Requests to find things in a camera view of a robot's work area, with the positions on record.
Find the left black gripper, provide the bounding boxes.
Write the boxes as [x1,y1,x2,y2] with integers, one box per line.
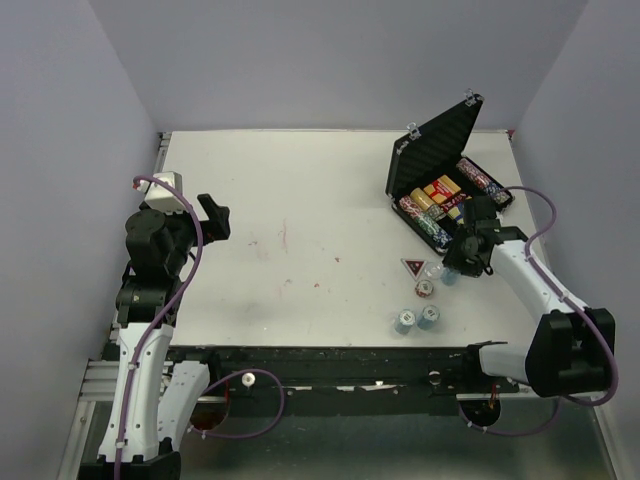
[158,193,230,275]

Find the light blue chip stack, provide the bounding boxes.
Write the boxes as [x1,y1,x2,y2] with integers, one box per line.
[393,309,416,335]
[440,268,460,286]
[416,305,440,330]

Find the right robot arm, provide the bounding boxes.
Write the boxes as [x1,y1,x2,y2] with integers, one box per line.
[444,196,618,399]

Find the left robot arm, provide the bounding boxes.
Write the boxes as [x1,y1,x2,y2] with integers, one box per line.
[78,194,231,479]

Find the green blue chip row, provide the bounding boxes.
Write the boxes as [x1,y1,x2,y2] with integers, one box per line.
[414,212,452,249]

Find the clear round dealer button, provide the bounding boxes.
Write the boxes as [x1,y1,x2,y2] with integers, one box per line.
[423,262,444,281]

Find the red triangular dealer card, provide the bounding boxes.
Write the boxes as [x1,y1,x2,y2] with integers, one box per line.
[401,258,426,279]

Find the red white chip stack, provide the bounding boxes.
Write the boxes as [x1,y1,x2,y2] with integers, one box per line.
[414,279,435,298]

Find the red card deck box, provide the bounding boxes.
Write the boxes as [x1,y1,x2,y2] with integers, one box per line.
[423,175,461,205]

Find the gold chip row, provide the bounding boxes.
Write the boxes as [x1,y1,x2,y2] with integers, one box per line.
[410,188,438,212]

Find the red white chip row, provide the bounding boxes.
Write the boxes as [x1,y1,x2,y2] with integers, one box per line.
[398,196,424,221]

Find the black poker case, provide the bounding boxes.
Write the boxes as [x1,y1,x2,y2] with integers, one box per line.
[385,90,514,256]

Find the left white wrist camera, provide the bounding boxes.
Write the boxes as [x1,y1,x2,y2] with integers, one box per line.
[133,171,185,214]

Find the aluminium table edge rail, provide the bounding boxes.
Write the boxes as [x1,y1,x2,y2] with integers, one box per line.
[153,132,172,173]

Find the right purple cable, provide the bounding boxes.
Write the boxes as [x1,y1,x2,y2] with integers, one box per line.
[457,186,617,436]

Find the aluminium frame rail left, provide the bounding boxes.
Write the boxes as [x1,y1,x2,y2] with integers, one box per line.
[79,360,119,402]

